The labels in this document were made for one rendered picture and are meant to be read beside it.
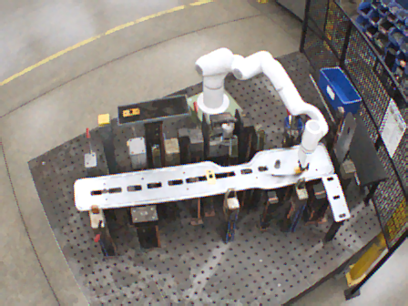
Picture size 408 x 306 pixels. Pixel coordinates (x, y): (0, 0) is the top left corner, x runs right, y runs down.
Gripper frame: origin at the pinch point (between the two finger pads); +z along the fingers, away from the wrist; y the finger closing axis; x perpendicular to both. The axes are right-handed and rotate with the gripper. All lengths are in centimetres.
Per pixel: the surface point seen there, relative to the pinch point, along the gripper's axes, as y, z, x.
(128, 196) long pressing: -1, 3, -88
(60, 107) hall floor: -170, 103, -150
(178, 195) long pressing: 3, 3, -63
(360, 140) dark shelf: -9.7, 0.0, 45.0
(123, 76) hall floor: -194, 103, -84
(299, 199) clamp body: 19.4, -0.6, -8.1
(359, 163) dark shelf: 5.8, 0.0, 37.2
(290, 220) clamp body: 18.9, 21.8, -7.5
